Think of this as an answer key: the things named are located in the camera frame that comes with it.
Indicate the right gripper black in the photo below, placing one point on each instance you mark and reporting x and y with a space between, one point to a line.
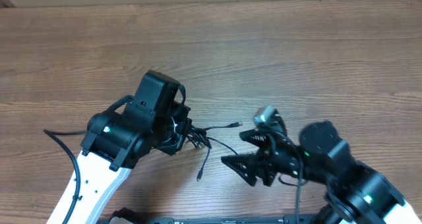
258 158

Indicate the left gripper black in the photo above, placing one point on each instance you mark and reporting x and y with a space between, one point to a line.
171 147

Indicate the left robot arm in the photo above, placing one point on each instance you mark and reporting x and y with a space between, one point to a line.
116 139

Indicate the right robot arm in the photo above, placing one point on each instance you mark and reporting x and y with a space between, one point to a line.
355 192

